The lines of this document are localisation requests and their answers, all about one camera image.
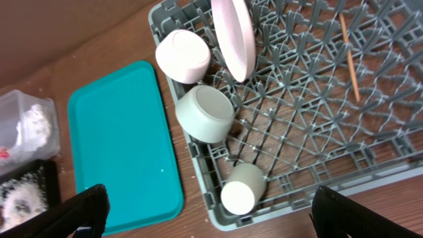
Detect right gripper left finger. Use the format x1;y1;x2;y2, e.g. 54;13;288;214
1;184;110;238

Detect large white plate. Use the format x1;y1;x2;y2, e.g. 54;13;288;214
211;0;256;82

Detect grey dishwasher rack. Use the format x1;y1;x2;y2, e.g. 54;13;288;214
149;0;422;231

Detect wooden chopstick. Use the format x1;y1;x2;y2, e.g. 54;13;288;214
338;12;360;102

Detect pink bowl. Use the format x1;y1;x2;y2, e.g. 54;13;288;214
155;29;211;84

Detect white tissue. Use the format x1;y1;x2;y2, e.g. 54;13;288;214
14;104;52;151

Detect small white cup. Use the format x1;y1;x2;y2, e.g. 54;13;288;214
221;163;266;215

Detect black tray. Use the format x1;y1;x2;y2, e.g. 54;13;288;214
0;159;62;232

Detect teal serving tray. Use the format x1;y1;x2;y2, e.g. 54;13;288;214
67;61;184;235

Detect red snack wrapper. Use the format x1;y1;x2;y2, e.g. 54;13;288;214
0;148;10;159

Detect grey bowl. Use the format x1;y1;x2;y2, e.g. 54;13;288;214
175;85;235;143

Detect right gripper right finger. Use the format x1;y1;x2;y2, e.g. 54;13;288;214
310;186;422;238

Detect clear plastic bin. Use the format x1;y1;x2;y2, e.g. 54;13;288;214
1;90;60;175

